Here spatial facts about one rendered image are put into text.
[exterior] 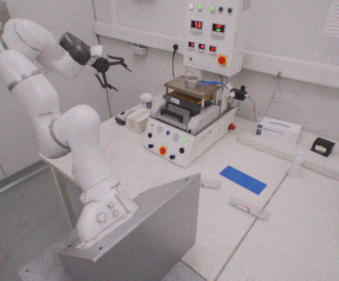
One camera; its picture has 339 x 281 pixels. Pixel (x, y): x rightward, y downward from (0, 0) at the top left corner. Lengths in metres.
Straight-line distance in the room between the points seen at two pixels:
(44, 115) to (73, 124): 0.12
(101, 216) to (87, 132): 0.26
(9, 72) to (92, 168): 0.37
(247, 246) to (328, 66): 1.04
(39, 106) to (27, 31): 0.24
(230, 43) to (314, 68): 0.49
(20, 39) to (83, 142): 0.37
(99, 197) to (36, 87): 0.38
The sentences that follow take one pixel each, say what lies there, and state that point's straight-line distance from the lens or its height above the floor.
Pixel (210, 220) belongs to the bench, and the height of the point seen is 0.75.
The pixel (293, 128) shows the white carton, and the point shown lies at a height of 0.87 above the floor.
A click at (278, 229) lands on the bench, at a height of 0.75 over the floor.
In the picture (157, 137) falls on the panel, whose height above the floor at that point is 0.84.
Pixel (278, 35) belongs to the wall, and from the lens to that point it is 1.78.
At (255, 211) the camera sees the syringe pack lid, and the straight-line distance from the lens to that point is 1.28.
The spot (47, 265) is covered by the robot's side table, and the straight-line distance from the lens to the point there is 1.19.
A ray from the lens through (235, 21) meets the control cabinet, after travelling 1.49.
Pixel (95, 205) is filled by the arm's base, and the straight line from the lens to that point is 0.86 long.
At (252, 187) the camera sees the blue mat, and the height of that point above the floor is 0.75.
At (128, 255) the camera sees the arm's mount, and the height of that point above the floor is 1.04.
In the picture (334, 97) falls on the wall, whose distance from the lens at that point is 1.79.
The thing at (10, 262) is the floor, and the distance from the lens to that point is 2.26.
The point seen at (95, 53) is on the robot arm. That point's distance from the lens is 1.44.
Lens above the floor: 1.70
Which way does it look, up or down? 35 degrees down
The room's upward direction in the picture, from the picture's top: straight up
